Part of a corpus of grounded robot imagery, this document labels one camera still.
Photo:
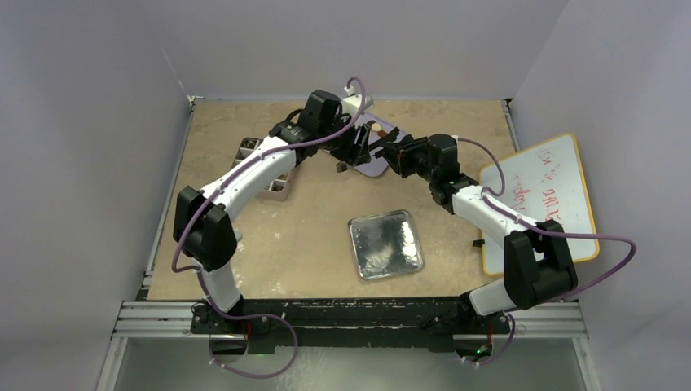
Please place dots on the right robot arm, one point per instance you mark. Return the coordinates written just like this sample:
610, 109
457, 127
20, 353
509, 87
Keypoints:
538, 265

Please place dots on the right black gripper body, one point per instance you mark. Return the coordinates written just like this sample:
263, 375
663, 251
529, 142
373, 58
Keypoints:
412, 159

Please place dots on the yellow framed whiteboard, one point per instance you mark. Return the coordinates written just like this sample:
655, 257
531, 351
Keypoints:
544, 182

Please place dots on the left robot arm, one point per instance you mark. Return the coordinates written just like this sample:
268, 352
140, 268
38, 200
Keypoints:
203, 220

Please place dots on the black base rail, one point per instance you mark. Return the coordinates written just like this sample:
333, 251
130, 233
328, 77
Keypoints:
434, 324

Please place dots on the silver metal box lid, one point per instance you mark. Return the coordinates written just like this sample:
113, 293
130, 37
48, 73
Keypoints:
385, 245

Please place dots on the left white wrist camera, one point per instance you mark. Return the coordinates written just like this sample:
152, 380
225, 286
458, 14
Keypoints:
351, 104

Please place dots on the black metal tongs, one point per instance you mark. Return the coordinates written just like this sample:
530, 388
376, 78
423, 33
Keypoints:
358, 149

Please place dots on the purple plastic tray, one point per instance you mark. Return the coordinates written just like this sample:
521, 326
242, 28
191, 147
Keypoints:
377, 166

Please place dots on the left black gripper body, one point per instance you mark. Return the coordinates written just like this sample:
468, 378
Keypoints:
349, 142

